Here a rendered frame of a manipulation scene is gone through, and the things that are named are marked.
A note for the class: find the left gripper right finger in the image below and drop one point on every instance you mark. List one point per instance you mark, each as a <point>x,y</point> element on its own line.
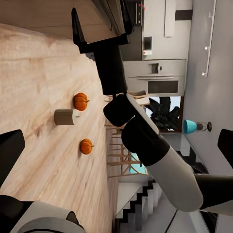
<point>225,144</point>

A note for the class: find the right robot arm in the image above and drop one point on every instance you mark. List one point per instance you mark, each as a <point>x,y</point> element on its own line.
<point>187,191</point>

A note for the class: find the cabinet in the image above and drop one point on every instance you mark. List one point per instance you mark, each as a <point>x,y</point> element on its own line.
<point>99,19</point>

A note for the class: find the pillar candle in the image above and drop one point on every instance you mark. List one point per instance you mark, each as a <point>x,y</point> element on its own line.
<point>65,117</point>

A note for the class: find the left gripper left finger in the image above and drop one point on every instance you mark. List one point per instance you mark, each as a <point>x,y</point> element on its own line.
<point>11,146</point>

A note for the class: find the pumpkin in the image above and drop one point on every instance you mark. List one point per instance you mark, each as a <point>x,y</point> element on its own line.
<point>80,101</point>
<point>86,146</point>

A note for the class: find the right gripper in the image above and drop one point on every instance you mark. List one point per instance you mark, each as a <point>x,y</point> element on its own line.
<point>107,52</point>

